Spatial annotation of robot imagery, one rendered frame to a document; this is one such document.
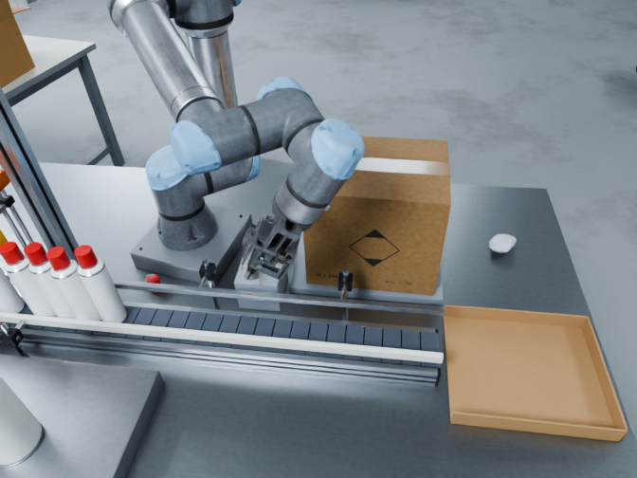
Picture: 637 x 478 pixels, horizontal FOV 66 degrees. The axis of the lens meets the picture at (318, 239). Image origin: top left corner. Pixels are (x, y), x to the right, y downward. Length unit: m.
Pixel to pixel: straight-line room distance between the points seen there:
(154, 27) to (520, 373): 0.92
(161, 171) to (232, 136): 0.48
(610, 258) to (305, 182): 2.24
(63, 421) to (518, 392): 0.86
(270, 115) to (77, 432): 0.66
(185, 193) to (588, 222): 2.27
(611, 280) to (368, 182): 1.82
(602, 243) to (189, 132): 2.43
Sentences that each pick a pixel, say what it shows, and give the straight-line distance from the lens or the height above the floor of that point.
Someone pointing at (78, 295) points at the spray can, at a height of 0.98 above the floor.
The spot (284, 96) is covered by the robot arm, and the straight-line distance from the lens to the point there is 0.74.
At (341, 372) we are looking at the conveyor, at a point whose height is 0.85.
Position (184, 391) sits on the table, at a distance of 1.07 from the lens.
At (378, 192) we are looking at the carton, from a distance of 0.99.
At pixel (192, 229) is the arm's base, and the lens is 1.24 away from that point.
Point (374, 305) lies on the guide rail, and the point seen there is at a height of 0.96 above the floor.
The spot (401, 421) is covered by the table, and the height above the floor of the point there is 0.83.
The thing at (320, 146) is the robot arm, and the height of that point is 1.37.
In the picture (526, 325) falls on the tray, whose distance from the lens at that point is 1.18.
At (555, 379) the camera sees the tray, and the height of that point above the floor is 0.83.
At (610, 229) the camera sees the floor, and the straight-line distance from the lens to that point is 2.97.
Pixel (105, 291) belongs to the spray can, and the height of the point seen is 0.99.
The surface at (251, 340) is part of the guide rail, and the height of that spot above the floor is 0.91.
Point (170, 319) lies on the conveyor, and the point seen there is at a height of 0.88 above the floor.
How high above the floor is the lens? 1.71
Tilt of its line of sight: 42 degrees down
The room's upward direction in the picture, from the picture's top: 2 degrees counter-clockwise
